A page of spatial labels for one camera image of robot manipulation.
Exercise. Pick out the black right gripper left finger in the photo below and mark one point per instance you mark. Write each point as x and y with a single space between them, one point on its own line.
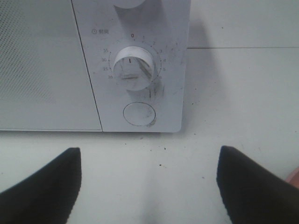
47 196

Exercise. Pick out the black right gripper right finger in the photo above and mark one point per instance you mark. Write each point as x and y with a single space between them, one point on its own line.
253 195

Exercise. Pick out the pink round plate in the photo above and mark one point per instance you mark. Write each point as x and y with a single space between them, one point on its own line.
293 178

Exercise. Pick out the white microwave door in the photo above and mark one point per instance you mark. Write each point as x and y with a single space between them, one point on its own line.
44 82

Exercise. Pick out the round white door button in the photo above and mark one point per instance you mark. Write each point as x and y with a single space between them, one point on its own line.
139 114

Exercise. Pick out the lower white timer knob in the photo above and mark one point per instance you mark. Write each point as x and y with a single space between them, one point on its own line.
134 68

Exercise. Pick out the white microwave oven body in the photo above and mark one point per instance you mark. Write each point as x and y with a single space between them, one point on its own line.
159 26

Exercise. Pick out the upper white power knob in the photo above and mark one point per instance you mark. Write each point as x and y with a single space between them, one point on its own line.
127 4

